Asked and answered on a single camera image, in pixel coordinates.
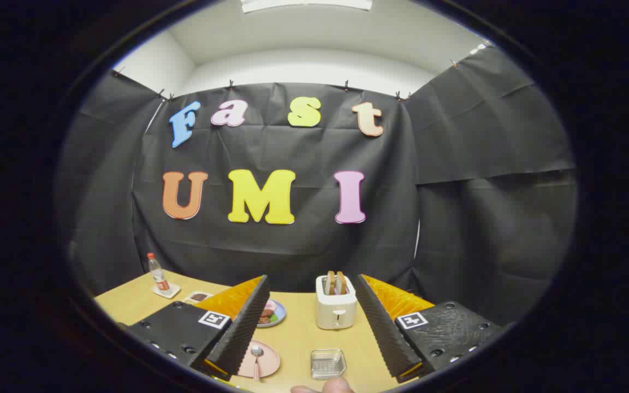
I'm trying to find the white toaster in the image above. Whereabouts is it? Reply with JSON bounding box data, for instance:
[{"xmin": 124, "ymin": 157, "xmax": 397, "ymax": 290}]
[{"xmin": 315, "ymin": 275, "xmax": 358, "ymax": 330}]

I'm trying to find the black backdrop cloth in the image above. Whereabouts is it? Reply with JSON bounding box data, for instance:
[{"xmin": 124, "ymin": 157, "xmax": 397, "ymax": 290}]
[{"xmin": 55, "ymin": 46, "xmax": 580, "ymax": 328}]

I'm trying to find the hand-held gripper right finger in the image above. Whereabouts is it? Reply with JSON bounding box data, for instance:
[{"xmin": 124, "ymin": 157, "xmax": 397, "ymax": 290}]
[{"xmin": 352, "ymin": 273, "xmax": 509, "ymax": 384}]

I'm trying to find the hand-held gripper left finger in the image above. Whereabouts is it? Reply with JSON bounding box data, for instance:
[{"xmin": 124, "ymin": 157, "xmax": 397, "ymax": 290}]
[{"xmin": 123, "ymin": 275, "xmax": 271, "ymax": 382}]

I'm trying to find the pink plate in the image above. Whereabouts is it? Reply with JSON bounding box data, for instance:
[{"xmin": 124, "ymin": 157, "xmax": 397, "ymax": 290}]
[{"xmin": 237, "ymin": 340, "xmax": 281, "ymax": 379}]

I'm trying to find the clear plastic water bottle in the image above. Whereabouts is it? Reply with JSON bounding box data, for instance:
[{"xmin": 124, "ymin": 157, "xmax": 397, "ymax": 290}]
[{"xmin": 147, "ymin": 252, "xmax": 171, "ymax": 293}]

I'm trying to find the metal wire basket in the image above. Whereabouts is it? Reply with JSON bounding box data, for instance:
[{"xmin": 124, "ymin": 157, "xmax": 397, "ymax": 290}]
[{"xmin": 310, "ymin": 349, "xmax": 347, "ymax": 380}]

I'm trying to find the blue food plate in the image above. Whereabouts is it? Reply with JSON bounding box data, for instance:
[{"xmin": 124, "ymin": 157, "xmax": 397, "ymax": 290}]
[{"xmin": 256, "ymin": 299, "xmax": 287, "ymax": 328}]

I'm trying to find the ceiling light panel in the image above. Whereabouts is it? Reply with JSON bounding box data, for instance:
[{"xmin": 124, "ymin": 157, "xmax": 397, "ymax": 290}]
[{"xmin": 240, "ymin": 0, "xmax": 374, "ymax": 14}]

